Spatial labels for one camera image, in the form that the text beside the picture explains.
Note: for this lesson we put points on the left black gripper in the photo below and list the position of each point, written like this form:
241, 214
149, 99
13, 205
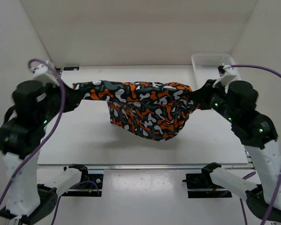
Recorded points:
72, 99

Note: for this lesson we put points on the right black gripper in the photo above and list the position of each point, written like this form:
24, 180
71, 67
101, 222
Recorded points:
199, 97

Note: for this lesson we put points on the orange camouflage shorts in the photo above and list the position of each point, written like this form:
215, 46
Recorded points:
151, 110

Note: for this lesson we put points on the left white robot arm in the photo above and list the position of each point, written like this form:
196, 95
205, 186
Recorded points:
22, 135

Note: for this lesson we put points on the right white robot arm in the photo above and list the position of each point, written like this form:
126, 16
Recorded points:
259, 137

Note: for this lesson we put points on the white plastic basket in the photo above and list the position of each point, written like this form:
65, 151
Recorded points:
205, 66

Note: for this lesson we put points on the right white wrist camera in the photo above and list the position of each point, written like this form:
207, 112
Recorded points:
227, 75

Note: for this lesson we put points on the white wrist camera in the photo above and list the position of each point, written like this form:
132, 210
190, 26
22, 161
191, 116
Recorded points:
44, 75
227, 75

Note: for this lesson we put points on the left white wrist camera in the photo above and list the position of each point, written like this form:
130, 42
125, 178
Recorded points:
44, 75

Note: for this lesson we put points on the aluminium front rail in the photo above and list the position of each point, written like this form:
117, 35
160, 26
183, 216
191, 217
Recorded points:
175, 167

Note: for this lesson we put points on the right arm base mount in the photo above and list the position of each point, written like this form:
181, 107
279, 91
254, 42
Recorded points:
199, 188

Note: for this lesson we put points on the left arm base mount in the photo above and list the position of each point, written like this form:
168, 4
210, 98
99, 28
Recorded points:
90, 184

